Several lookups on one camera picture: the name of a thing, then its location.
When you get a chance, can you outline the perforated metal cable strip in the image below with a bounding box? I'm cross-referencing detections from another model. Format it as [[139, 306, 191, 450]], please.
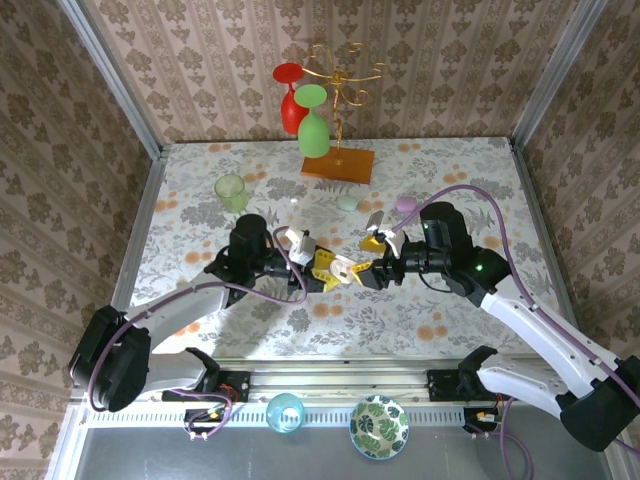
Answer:
[[82, 406, 471, 427]]

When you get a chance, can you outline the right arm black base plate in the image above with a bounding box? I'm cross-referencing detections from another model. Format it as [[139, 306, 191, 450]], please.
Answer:
[[426, 368, 520, 402]]

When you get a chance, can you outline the green plastic wine glass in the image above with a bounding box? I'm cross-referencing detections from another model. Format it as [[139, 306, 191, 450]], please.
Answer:
[[293, 83, 331, 159]]

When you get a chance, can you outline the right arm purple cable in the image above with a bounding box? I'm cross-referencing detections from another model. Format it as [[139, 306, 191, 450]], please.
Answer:
[[392, 184, 640, 480]]

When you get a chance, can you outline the aluminium table side rail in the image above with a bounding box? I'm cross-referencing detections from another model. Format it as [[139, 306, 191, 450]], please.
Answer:
[[507, 138, 581, 341], [102, 147, 169, 326]]

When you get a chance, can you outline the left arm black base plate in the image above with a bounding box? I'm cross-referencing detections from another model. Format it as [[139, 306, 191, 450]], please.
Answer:
[[162, 369, 252, 404]]

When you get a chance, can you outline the aluminium mounting rail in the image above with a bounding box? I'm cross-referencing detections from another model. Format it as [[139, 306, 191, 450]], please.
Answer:
[[214, 357, 551, 402]]

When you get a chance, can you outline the aluminium frame post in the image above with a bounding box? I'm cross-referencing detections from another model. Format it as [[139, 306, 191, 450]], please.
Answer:
[[55, 0, 167, 160], [508, 0, 612, 151]]

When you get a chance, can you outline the white earbud charging case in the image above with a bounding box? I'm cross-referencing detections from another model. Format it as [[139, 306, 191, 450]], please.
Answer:
[[329, 254, 359, 286]]

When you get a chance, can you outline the leaf print bowl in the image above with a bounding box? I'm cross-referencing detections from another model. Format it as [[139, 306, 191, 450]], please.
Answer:
[[348, 394, 410, 459]]

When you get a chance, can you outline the blue translucent cup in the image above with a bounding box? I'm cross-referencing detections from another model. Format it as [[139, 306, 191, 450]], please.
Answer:
[[265, 392, 306, 437]]

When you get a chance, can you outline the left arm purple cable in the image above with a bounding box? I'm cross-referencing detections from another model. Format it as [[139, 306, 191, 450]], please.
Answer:
[[87, 227, 309, 414]]

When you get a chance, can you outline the gold glass rack orange base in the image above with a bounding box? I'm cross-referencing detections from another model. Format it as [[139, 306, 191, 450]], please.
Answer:
[[301, 42, 389, 185]]

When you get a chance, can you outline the red plastic wine glass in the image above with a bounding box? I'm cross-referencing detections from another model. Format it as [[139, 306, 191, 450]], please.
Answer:
[[272, 62, 307, 135]]

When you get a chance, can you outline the grey metal shelf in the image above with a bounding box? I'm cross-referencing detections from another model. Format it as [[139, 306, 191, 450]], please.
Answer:
[[74, 424, 611, 480]]

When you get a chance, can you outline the green translucent cup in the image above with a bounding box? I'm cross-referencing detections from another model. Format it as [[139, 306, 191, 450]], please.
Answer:
[[213, 173, 250, 214]]

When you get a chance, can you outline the black connector bracket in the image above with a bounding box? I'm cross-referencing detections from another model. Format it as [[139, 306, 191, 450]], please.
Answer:
[[462, 407, 504, 436], [183, 407, 235, 442]]

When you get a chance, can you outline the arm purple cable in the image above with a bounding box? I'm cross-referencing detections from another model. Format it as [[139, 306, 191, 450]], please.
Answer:
[[392, 184, 640, 480], [87, 227, 309, 414]]

